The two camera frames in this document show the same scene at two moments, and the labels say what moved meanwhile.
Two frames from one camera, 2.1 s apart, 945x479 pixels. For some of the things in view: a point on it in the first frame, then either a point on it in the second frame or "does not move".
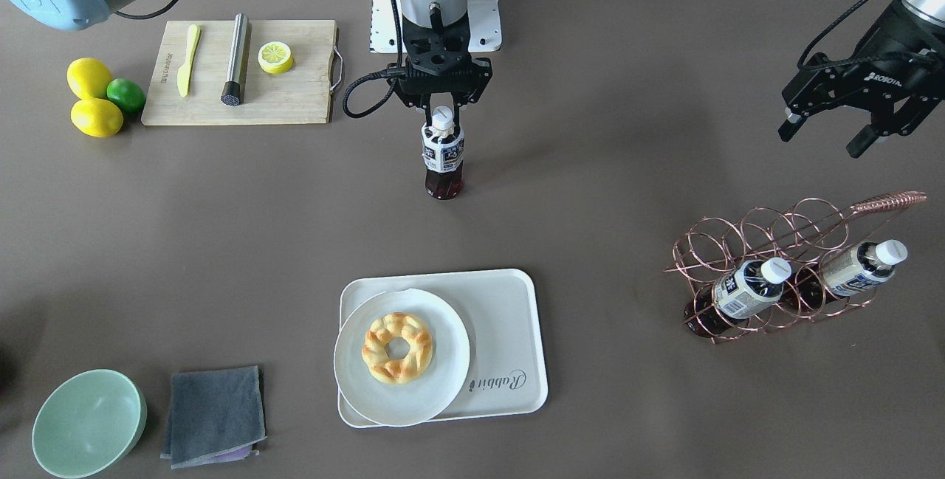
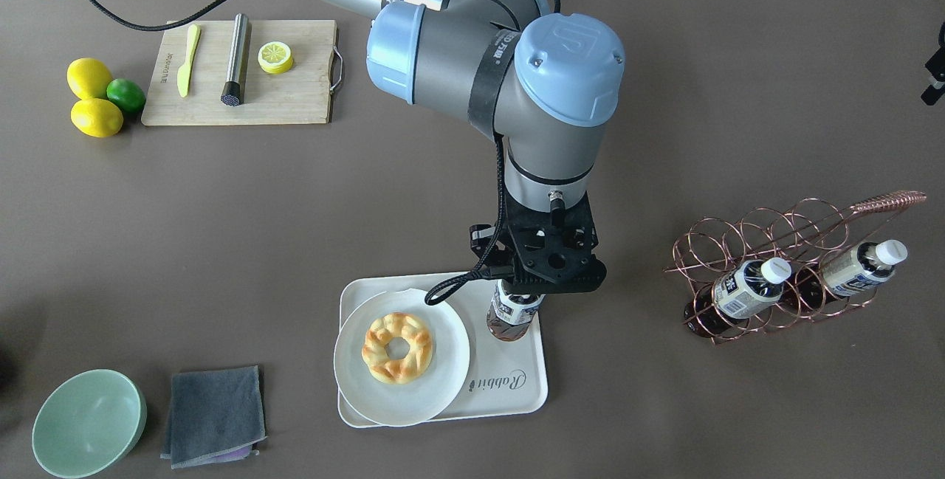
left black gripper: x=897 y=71 to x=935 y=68
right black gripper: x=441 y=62 to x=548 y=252
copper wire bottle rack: x=768 y=268 does not move
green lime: x=127 y=94 does not move
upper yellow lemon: x=88 y=77 does not move
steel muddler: x=231 y=94 does not move
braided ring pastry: x=396 y=371 does not move
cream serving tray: x=503 y=312 does not move
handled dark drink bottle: x=442 y=118 to x=511 y=314
